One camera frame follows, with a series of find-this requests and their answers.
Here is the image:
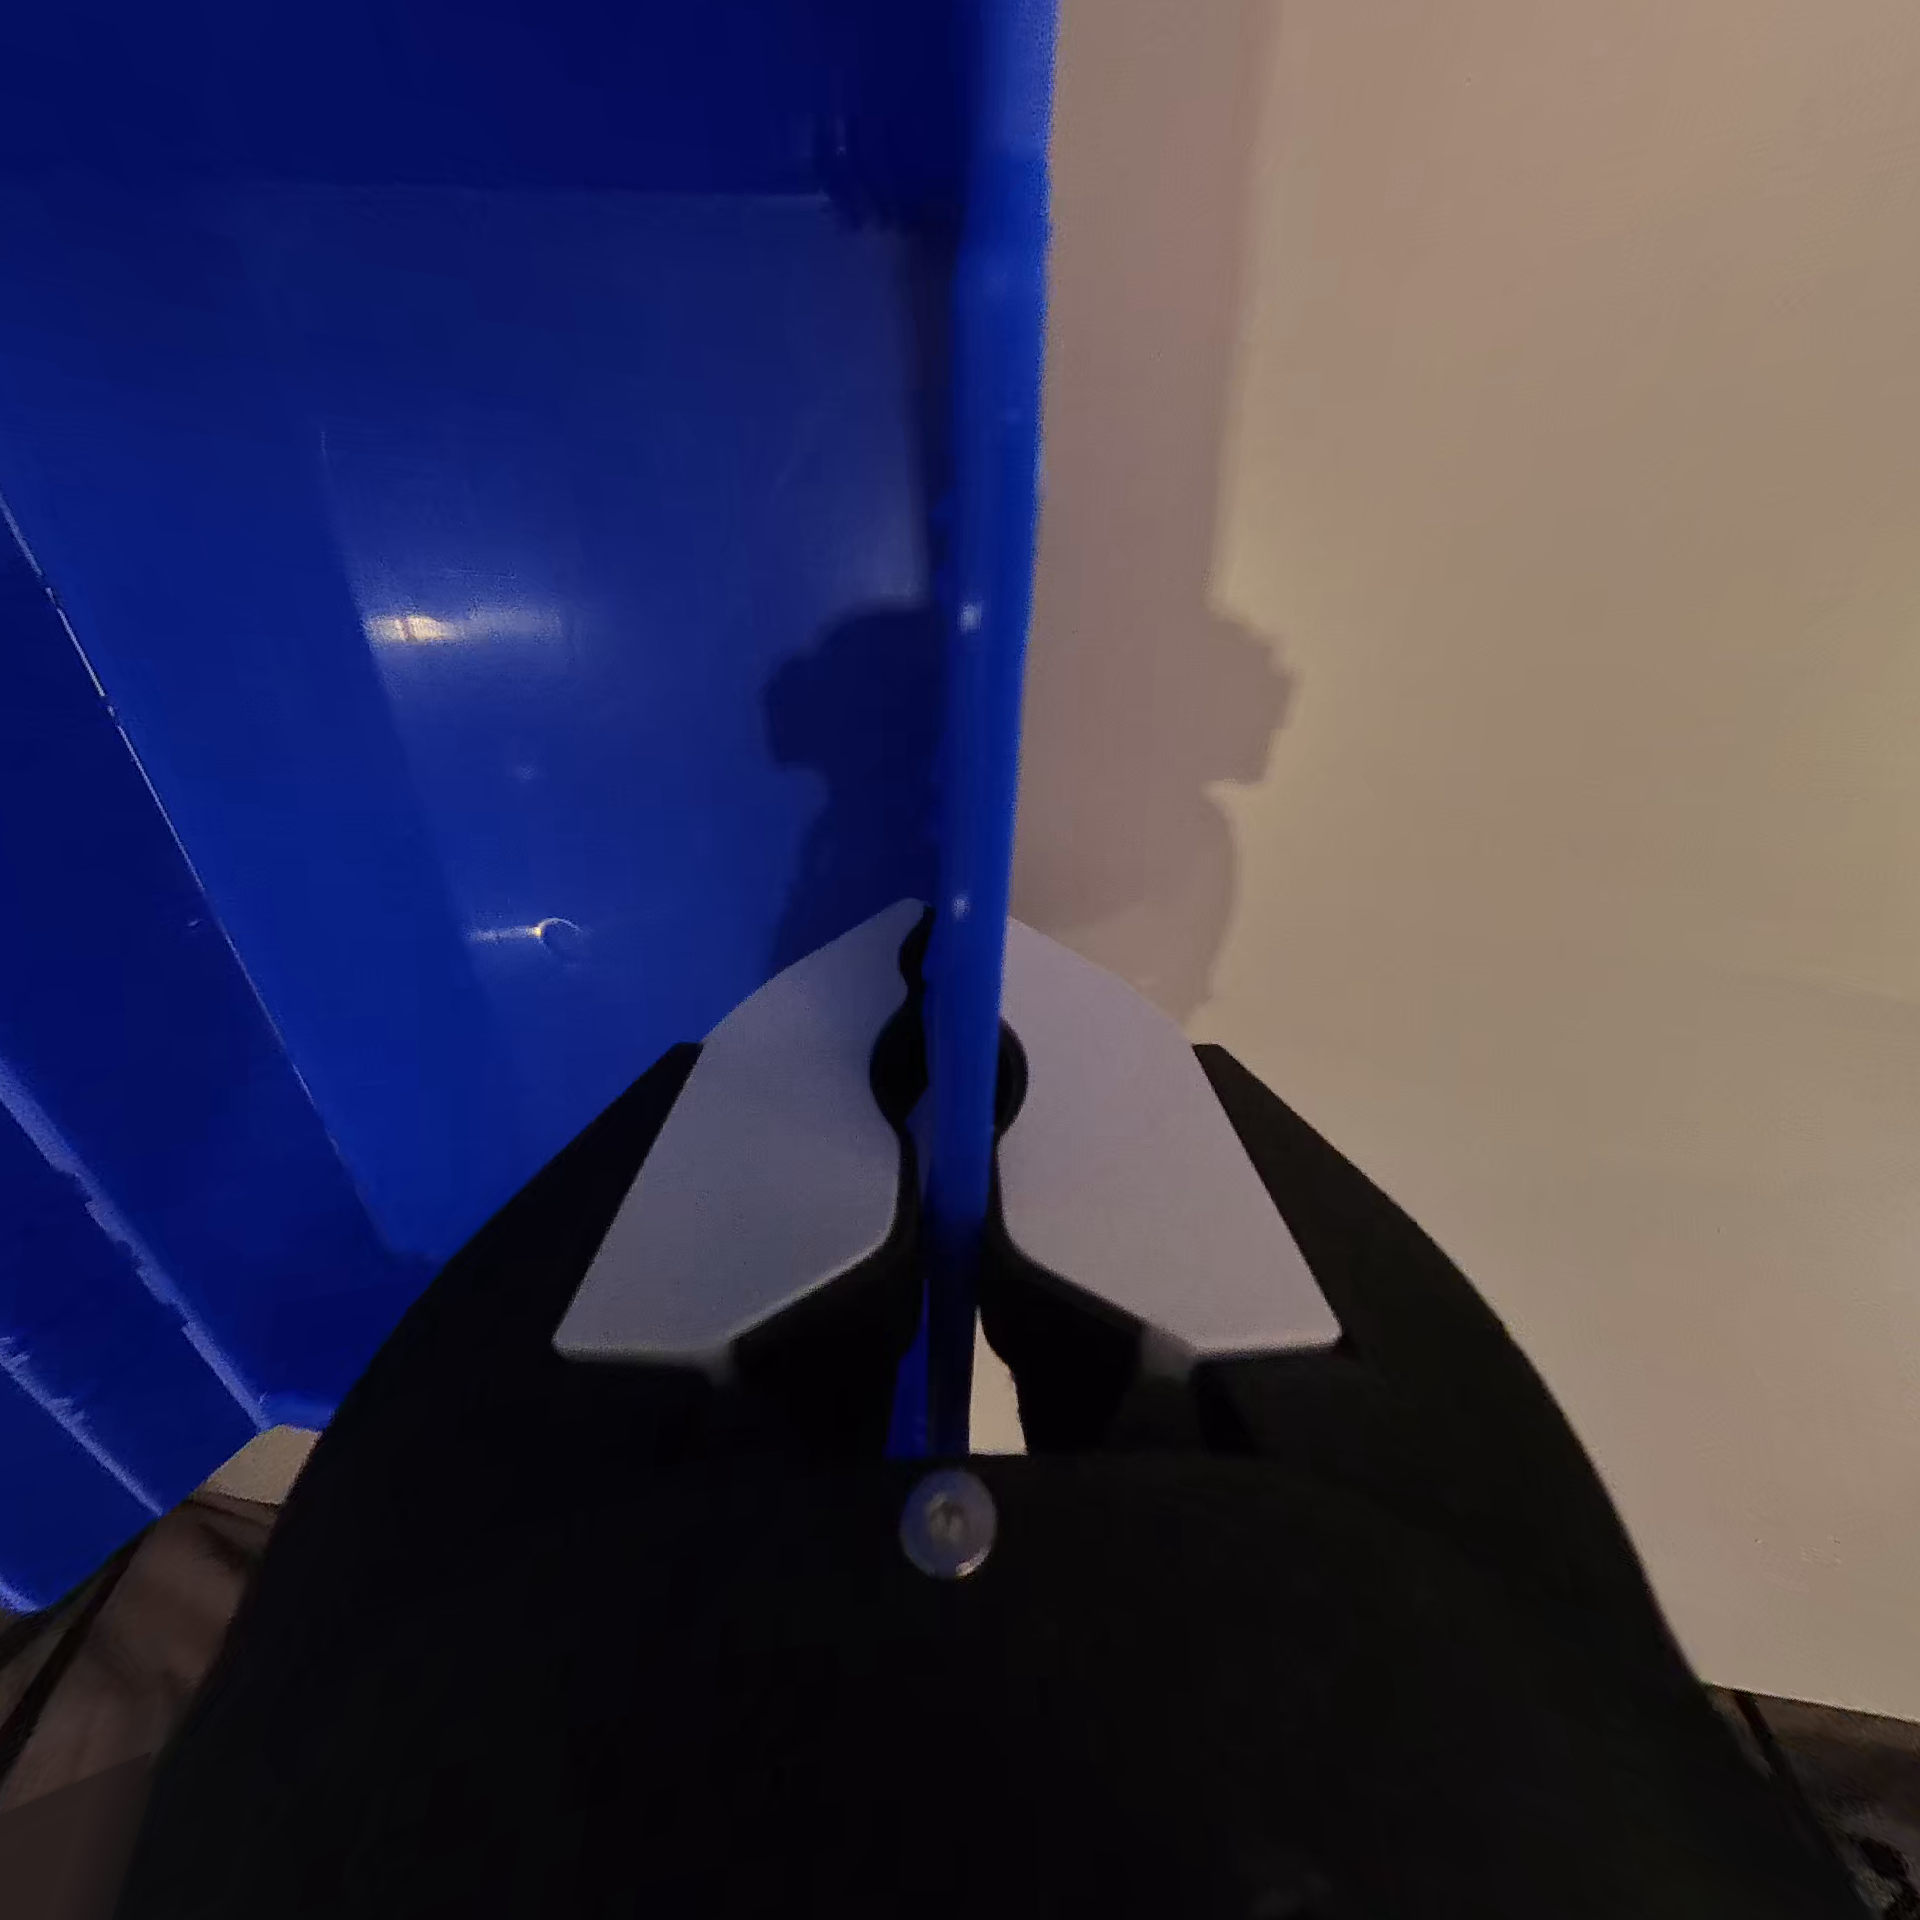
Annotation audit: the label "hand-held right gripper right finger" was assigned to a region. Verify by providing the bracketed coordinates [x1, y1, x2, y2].
[982, 915, 1344, 1389]

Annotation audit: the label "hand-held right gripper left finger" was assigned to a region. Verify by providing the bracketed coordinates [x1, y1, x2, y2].
[551, 896, 935, 1396]

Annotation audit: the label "blue plastic bin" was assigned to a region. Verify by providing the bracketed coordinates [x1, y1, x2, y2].
[0, 0, 1059, 1616]

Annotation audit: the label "person's dark trousers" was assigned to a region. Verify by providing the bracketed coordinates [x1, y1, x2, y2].
[0, 1485, 288, 1920]

